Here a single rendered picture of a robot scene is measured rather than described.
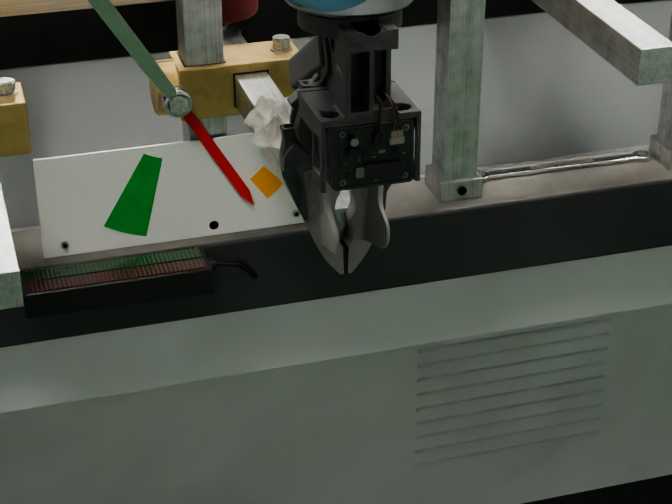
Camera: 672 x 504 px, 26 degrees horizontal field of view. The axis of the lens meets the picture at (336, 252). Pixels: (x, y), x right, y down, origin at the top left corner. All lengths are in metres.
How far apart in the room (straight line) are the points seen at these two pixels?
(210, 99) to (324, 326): 0.30
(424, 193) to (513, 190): 0.09
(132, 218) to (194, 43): 0.17
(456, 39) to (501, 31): 0.27
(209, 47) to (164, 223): 0.17
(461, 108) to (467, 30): 0.08
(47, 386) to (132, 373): 0.08
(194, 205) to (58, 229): 0.13
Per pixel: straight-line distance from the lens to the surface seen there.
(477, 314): 1.55
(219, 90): 1.32
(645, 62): 1.13
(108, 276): 1.32
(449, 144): 1.42
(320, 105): 0.99
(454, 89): 1.40
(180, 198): 1.36
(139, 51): 1.26
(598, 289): 1.60
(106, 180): 1.34
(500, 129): 1.70
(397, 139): 0.98
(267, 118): 1.22
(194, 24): 1.30
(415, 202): 1.44
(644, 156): 1.55
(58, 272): 1.34
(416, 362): 1.81
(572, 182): 1.50
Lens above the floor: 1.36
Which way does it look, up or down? 29 degrees down
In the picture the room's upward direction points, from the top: straight up
